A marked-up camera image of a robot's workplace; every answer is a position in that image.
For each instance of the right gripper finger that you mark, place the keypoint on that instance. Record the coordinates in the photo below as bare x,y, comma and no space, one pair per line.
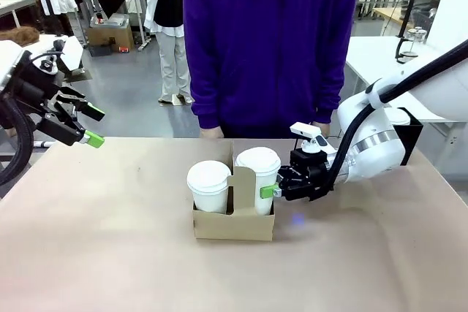
283,193
286,175

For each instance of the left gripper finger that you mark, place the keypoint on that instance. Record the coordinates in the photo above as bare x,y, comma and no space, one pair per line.
78,102
62,129

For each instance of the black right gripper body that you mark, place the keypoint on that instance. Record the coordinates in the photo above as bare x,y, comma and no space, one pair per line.
311,177

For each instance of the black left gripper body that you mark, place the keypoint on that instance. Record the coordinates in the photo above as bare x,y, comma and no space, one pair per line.
33,85

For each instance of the white cup lid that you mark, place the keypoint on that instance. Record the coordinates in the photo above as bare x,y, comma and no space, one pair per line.
257,160
208,177

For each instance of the brown cardboard cup carrier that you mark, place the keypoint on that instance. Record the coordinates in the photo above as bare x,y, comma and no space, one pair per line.
234,226

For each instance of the glass french press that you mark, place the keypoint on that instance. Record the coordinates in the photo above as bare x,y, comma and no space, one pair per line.
413,43

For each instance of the person's right forearm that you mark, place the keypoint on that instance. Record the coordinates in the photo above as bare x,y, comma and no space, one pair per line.
204,107

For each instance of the person's left forearm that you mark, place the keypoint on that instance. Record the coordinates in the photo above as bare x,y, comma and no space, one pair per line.
327,107

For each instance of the person's left hand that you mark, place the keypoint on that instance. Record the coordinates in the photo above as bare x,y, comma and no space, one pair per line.
321,128

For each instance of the person's right hand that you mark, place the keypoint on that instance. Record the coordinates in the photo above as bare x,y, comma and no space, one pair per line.
210,133

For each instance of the white tube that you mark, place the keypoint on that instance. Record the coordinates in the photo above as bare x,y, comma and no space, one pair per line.
44,143

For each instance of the brown furry object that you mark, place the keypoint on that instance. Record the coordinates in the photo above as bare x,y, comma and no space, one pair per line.
22,35

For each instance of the black storage bin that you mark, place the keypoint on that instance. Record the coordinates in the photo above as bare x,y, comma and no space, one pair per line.
100,50

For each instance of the brown cardboard box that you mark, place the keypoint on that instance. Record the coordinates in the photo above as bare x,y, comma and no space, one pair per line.
117,36

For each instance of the grey plastic bin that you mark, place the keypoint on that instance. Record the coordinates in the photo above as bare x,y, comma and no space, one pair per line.
117,19

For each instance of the person in black top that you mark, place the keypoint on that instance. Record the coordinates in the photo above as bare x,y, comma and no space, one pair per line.
173,63

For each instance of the large white table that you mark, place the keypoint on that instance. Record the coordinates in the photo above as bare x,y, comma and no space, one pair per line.
369,56

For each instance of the purple sweater torso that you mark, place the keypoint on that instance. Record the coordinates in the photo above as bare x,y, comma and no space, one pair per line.
263,34

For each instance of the black stand pole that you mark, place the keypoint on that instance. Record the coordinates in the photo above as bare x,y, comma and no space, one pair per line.
411,1

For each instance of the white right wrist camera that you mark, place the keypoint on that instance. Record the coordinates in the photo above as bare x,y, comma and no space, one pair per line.
305,130

